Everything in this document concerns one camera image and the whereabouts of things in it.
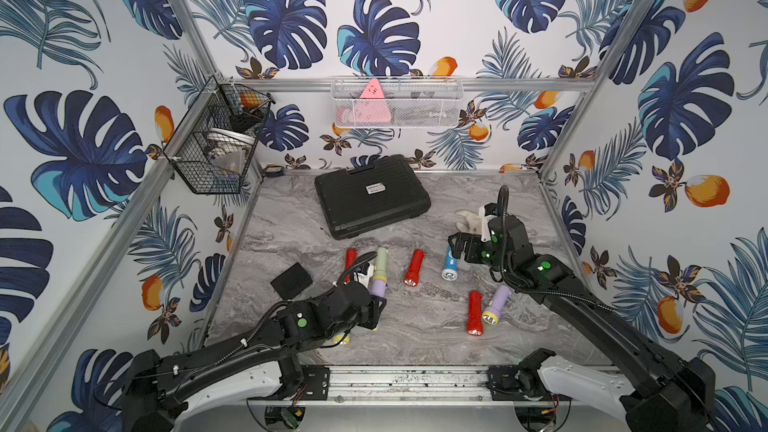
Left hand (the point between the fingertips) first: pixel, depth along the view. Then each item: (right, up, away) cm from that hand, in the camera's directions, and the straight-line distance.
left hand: (383, 300), depth 73 cm
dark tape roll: (-46, +38, +49) cm, 77 cm away
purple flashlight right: (+30, -7, +10) cm, 33 cm away
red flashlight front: (+26, -7, +10) cm, 28 cm away
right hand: (+21, +15, +6) cm, 27 cm away
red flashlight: (+9, +2, +18) cm, 20 cm away
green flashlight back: (-1, +4, +19) cm, 20 cm away
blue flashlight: (+21, +4, +19) cm, 29 cm away
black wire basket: (-50, +39, +12) cm, 65 cm away
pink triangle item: (-4, +53, +17) cm, 56 cm away
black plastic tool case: (-9, +24, +33) cm, 42 cm away
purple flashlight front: (-1, +3, +1) cm, 3 cm away
